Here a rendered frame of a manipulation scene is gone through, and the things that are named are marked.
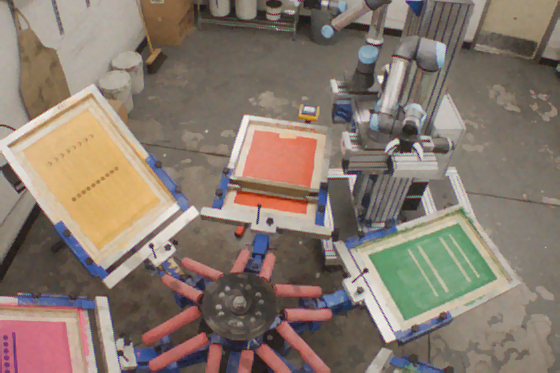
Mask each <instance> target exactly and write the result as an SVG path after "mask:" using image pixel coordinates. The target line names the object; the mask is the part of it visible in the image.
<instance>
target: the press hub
mask: <svg viewBox="0 0 560 373"><path fill-rule="evenodd" d="M202 312H203V317H202V319H201V321H200V323H199V326H198V327H199V332H198V335H200V334H202V333H203V332H208V333H209V334H212V333H214V332H215V333H216V334H218V335H219V336H220V337H221V340H222V342H223V344H224V345H223V348H222V354H221V358H220V362H221V363H220V368H219V373H226V371H227V366H228V365H227V363H228V359H229V355H230V351H231V350H232V351H235V352H241V350H243V349H247V348H248V342H249V340H251V342H250V348H249V349H250V350H254V349H255V348H256V347H257V345H256V343H255V342H254V341H253V339H254V340H256V341H257V343H258V344H260V342H261V341H264V342H265V343H266V344H267V345H268V346H269V347H271V348H272V349H273V350H274V351H275V352H276V353H279V354H280V355H282V353H283V346H284V341H285V339H284V338H283V337H282V336H281V334H280V333H279V332H278V331H277V330H276V328H274V329H271V330H268V329H269V328H270V327H271V326H272V325H273V323H274V321H275V319H276V316H277V314H279V313H278V301H277V297H276V294H275V292H274V290H273V288H272V287H271V285H270V284H269V283H268V282H267V281H266V280H264V279H263V278H261V277H259V276H257V275H254V274H251V273H246V272H236V273H232V272H231V273H227V274H224V275H222V276H220V277H218V278H217V279H216V280H214V281H213V282H212V283H211V284H210V285H209V287H208V288H207V290H206V291H205V293H204V299H203V302H202ZM267 330H268V331H267ZM253 352H254V351H253ZM268 367H269V365H268V364H267V363H266V362H264V361H263V359H262V358H261V357H260V356H259V355H258V354H257V353H256V352H254V356H253V362H252V368H251V373H269V372H270V371H269V370H267V368H268Z"/></svg>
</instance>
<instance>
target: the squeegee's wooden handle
mask: <svg viewBox="0 0 560 373"><path fill-rule="evenodd" d="M237 185H238V186H240V189H242V188H245V189H252V190H259V191H265V192H272V193H279V194H286V195H293V196H299V197H303V198H306V196H310V189H311V188H310V187H305V186H298V185H291V184H285V183H277V182H271V181H263V180H257V178H250V177H243V176H238V177H237Z"/></svg>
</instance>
